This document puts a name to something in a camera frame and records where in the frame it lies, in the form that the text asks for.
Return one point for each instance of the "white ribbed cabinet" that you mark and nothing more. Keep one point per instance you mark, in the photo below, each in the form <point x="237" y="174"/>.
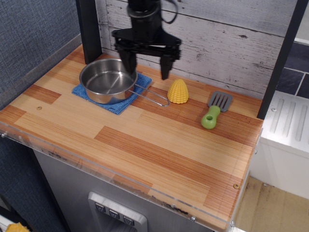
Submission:
<point x="281" y="156"/>

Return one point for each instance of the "dark frame post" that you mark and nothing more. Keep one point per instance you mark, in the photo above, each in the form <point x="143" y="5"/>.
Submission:
<point x="286" y="47"/>
<point x="88" y="22"/>

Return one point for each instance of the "grey green toy spatula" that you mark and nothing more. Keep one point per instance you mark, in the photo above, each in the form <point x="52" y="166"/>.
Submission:
<point x="219" y="102"/>

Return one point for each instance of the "blue folded cloth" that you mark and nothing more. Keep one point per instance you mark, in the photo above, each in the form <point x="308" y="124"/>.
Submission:
<point x="116" y="108"/>

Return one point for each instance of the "dark right frame post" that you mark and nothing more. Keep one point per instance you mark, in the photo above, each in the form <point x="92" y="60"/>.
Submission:
<point x="286" y="47"/>

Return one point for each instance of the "yellow toy corn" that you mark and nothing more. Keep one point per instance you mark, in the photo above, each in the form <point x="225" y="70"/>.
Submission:
<point x="178" y="92"/>

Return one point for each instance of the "stainless steel pot with handle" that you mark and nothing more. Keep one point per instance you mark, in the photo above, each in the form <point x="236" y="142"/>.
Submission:
<point x="106" y="81"/>

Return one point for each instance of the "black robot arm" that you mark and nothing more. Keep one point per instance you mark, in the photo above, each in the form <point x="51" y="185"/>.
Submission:
<point x="145" y="5"/>

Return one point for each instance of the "yellow object bottom left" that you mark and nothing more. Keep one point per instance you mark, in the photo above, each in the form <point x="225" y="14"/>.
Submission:
<point x="16" y="227"/>

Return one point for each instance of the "dark left frame post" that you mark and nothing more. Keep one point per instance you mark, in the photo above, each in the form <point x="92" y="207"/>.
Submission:
<point x="88" y="22"/>

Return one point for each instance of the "clear acrylic table edge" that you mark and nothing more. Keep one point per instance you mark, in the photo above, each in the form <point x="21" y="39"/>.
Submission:
<point x="159" y="172"/>

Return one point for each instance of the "silver button panel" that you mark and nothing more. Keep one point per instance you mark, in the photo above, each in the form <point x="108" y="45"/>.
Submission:
<point x="110" y="216"/>

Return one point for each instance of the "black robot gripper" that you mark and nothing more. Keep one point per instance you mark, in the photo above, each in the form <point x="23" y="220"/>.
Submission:
<point x="146" y="36"/>

